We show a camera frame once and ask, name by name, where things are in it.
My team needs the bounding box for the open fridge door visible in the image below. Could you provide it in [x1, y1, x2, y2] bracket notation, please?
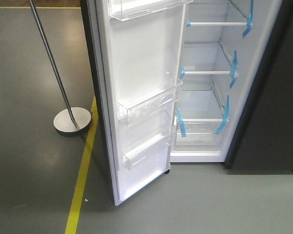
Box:
[80, 0, 189, 206]

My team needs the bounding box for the dark grey fridge body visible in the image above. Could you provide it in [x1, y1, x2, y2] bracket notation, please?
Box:
[170, 0, 293, 173]

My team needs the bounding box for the clear upper door bin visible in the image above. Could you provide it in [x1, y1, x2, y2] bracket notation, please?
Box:
[107, 0, 192, 21]

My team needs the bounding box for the glass fridge shelf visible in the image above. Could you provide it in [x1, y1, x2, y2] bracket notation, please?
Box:
[179, 42, 239, 90]
[186, 0, 254, 38]
[175, 89, 230, 137]

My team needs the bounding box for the clear fridge crisper drawer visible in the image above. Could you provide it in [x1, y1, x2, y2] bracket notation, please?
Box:
[175, 121, 224, 148]

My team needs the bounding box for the upper glass fridge shelf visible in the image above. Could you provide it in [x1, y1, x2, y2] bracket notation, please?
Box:
[186, 0, 254, 38]

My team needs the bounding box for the metal stand with round base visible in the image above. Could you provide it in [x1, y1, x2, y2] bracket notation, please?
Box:
[29, 0, 91, 134]

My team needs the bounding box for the clear lower door bin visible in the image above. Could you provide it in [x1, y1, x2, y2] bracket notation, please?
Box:
[123, 131, 175, 170]

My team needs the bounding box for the clear middle door bin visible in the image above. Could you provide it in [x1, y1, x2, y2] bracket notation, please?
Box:
[117, 78, 183, 126]

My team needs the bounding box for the clear door bin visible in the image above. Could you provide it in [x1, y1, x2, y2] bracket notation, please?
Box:
[117, 78, 183, 126]
[107, 0, 192, 21]
[123, 131, 175, 170]

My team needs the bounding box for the middle glass fridge shelf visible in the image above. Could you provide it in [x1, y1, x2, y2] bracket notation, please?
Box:
[179, 42, 239, 90]

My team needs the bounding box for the lower glass fridge shelf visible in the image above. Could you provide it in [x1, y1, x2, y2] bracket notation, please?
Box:
[175, 89, 230, 137]

